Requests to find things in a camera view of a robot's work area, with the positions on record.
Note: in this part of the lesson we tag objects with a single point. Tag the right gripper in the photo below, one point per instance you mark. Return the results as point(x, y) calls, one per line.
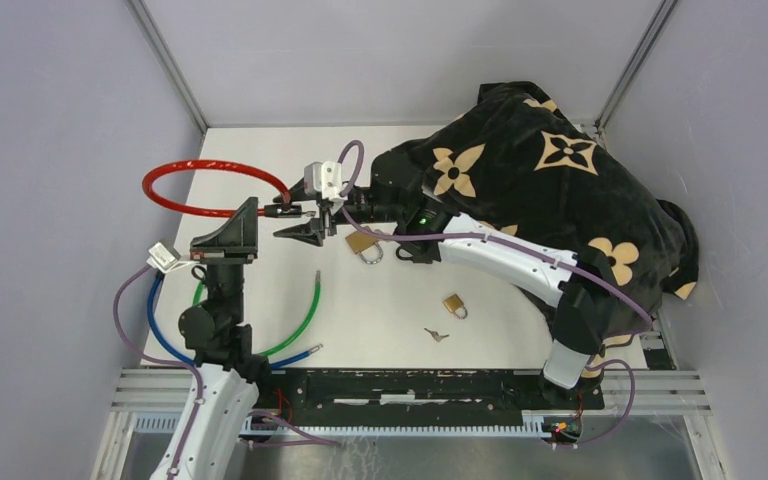
point(313, 232)

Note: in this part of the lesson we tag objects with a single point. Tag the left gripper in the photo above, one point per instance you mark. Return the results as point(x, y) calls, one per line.
point(235, 241)

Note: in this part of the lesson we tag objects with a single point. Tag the large brass padlock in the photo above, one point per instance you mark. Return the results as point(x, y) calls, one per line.
point(365, 247)

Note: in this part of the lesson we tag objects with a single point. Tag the red cable lock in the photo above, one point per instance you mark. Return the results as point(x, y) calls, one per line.
point(159, 199)

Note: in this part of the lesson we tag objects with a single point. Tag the small brass padlock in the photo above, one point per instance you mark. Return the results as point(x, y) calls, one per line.
point(455, 306)

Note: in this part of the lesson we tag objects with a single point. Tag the small padlock keys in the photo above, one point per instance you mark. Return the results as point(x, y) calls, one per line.
point(436, 336)

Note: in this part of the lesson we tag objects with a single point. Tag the black padlock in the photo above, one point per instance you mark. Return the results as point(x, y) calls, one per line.
point(416, 254)

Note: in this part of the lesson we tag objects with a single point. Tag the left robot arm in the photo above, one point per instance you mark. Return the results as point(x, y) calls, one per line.
point(226, 372)

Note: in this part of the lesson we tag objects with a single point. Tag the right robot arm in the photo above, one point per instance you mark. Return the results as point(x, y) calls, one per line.
point(587, 302)

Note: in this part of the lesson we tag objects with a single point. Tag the black floral blanket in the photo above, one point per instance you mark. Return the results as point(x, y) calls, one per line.
point(515, 163)

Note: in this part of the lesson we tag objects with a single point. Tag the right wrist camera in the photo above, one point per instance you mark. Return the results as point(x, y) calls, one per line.
point(322, 174)

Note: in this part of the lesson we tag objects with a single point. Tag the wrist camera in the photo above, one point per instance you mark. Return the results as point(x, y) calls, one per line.
point(166, 259)
point(322, 174)

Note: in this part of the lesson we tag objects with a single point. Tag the green cable lock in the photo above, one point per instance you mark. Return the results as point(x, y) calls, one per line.
point(300, 329)

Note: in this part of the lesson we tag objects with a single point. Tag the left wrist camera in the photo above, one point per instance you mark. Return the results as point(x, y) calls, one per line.
point(166, 259)

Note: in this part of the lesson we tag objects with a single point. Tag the blue cable lock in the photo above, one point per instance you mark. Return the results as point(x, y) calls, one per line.
point(179, 356)

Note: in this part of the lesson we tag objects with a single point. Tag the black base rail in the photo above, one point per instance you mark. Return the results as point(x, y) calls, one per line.
point(320, 397)

